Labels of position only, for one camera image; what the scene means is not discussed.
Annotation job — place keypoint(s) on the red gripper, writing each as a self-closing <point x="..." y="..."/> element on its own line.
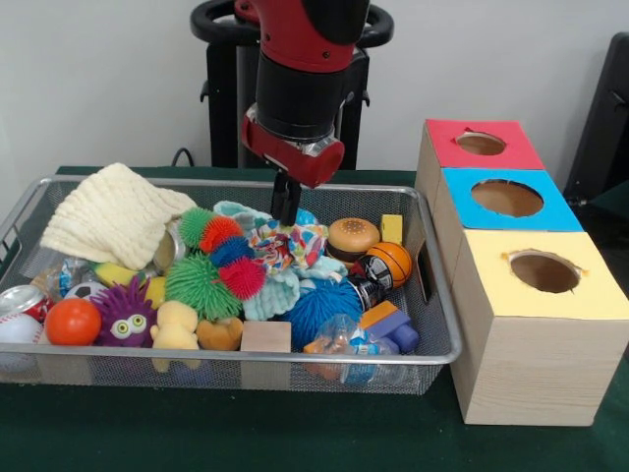
<point x="300" y="159"/>

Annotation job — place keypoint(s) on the colourful triangle print cloth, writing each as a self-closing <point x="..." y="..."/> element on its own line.
<point x="290" y="243"/>

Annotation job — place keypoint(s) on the light blue fluffy cloth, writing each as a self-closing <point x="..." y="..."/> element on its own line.
<point x="272" y="295"/>

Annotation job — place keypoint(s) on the cream muslin cloth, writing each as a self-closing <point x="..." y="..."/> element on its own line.
<point x="113" y="216"/>

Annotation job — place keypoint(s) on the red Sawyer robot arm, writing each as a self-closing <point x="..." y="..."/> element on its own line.
<point x="304" y="64"/>

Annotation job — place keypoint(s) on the silver mesh bin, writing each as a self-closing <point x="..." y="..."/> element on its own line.
<point x="123" y="376"/>

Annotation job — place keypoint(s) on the wooden three-hole box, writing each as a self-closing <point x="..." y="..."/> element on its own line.
<point x="531" y="373"/>

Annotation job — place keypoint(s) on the multicoloured spiky caterpillar toy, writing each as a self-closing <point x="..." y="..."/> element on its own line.
<point x="223" y="241"/>

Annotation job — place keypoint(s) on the toy hamburger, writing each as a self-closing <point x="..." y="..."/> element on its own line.
<point x="351" y="238"/>

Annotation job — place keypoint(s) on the blue spiky rubber ball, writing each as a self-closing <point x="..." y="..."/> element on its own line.
<point x="324" y="310"/>

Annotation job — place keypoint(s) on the green spiky rubber ball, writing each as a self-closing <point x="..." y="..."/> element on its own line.
<point x="194" y="285"/>

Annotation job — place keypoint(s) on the orange toy basketball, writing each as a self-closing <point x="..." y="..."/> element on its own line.
<point x="393" y="265"/>

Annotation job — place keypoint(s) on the yellow plush duck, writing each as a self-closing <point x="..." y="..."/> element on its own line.
<point x="174" y="327"/>

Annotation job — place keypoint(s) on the purple spiky monster toy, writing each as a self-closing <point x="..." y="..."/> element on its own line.
<point x="125" y="314"/>

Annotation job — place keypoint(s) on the dark green table cloth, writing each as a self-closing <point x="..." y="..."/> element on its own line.
<point x="245" y="432"/>
<point x="614" y="206"/>

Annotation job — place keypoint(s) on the orange smooth ball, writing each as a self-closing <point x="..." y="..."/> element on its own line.
<point x="73" y="322"/>

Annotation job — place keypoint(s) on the white baseball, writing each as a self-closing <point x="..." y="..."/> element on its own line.
<point x="19" y="328"/>

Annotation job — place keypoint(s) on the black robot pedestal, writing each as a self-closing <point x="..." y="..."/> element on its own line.
<point x="221" y="98"/>

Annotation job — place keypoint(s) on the red robot base mount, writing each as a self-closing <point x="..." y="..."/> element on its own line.
<point x="248" y="10"/>

